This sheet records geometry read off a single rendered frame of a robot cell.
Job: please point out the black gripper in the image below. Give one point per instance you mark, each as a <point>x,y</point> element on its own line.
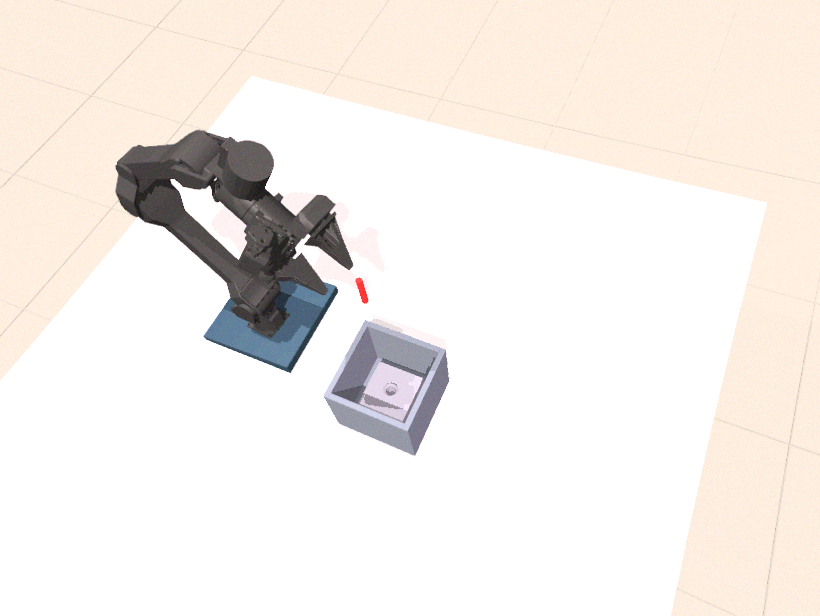
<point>315,220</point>

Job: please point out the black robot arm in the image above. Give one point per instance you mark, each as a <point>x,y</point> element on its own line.
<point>237,173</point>

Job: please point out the red peg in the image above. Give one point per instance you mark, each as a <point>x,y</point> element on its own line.
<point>362,290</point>

